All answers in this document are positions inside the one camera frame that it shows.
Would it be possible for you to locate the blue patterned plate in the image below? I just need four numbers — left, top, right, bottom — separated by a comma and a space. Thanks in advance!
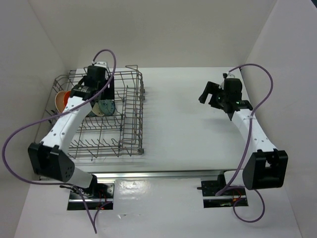
87, 111, 97, 117
98, 100, 116, 116

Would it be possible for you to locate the orange plastic plate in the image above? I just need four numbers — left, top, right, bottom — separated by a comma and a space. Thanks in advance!
63, 91, 71, 107

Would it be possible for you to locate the cream plate with characters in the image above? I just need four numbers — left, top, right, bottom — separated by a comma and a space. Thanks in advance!
54, 91, 66, 113

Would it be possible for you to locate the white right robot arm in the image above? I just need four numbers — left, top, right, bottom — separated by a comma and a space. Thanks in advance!
199, 78, 288, 190

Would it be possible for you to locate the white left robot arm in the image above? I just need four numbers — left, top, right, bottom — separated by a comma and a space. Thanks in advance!
28, 62, 114, 198

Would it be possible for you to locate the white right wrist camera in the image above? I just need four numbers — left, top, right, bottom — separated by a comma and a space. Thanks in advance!
219, 72, 235, 89

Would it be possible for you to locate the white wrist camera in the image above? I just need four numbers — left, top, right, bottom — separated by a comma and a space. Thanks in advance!
219, 72, 235, 89
92, 61, 110, 73

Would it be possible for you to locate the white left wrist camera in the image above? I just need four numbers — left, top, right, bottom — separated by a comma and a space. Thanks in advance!
92, 61, 110, 73

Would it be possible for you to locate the grey wire dish rack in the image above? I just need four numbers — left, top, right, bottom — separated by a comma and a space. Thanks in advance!
37, 65, 145, 164

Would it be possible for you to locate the aluminium rail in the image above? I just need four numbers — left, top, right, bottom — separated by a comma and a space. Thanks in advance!
39, 169, 238, 180

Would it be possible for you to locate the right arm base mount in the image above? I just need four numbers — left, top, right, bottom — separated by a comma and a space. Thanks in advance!
197, 175, 248, 208

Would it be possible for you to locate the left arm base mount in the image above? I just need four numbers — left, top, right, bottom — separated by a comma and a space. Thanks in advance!
59, 182, 114, 211

